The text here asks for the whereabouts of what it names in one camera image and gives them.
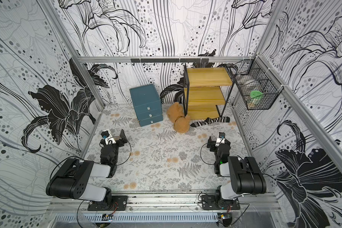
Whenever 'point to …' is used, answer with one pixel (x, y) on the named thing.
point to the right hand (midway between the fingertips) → (219, 135)
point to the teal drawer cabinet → (147, 104)
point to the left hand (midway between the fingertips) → (118, 133)
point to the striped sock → (209, 120)
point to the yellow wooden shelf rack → (206, 90)
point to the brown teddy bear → (175, 114)
